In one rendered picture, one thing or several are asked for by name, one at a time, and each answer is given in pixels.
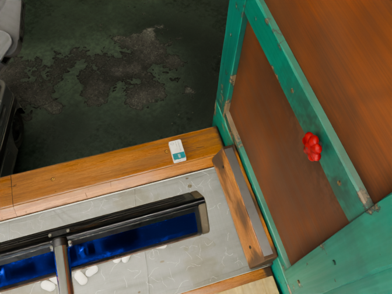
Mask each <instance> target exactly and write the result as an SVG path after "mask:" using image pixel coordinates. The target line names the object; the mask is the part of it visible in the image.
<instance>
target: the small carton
mask: <svg viewBox="0 0 392 294"><path fill-rule="evenodd" d="M169 148H170V151H171V155H172V158H173V162H174V163H178V162H182V161H185V160H186V154H185V152H184V149H183V145H182V143H181V140H180V139H179V140H176V141H171V142H169Z"/></svg>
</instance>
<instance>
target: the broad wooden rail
mask: <svg viewBox="0 0 392 294"><path fill-rule="evenodd" d="M179 139H180V140H181V143H182V145H183V149H184V152H185V155H186V160H185V161H182V162H178V163H174V162H173V158H172V154H171V151H170V148H169V142H171V141H176V140H179ZM224 146H225V145H224V143H223V140H222V137H221V135H220V132H219V130H218V127H217V126H215V127H210V128H206V129H201V130H198V131H193V132H188V133H185V134H181V135H176V136H171V137H168V138H163V139H159V140H156V141H151V142H147V143H142V144H139V145H134V146H129V147H126V148H122V149H117V150H112V151H109V152H104V153H100V154H97V155H92V156H88V157H83V158H80V159H75V160H71V161H67V162H63V163H59V164H54V165H51V166H46V167H41V168H38V169H34V170H29V171H24V172H21V173H16V174H12V175H9V176H4V177H0V222H3V221H7V220H10V219H15V218H18V217H21V216H26V215H30V214H35V213H38V212H41V211H46V210H49V209H53V208H58V207H61V206H64V205H69V204H73V203H76V202H81V201H84V200H89V199H92V198H96V197H101V196H103V195H107V194H112V193H116V192H119V191H124V190H127V189H130V188H135V187H139V186H144V185H146V184H150V183H155V182H158V181H162V180H167V179H170V178H173V177H178V176H182V175H185V174H189V173H193V172H198V171H201V170H205V169H210V168H212V167H214V165H213V163H212V158H213V157H214V156H215V155H216V154H217V153H218V152H219V151H220V150H221V149H222V148H223V147H224Z"/></svg>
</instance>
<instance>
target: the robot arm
mask: <svg viewBox="0 0 392 294"><path fill-rule="evenodd" d="M25 13H26V4H25V2H24V1H23V0H0V76H1V75H2V74H3V72H4V71H5V69H6V68H7V67H8V65H7V63H8V62H9V61H10V60H11V58H12V57H15V56H17V55H18V54H19V53H20V52H21V49H22V43H23V39H24V30H25Z"/></svg>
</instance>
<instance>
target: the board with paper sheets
mask: <svg viewBox="0 0 392 294"><path fill-rule="evenodd" d="M215 294H279V292H278V288H277V286H276V283H275V281H274V278H273V276H269V277H266V278H263V279H259V280H257V281H254V282H250V283H247V284H244V285H241V286H237V287H235V288H232V289H228V290H224V291H222V292H219V293H215Z"/></svg>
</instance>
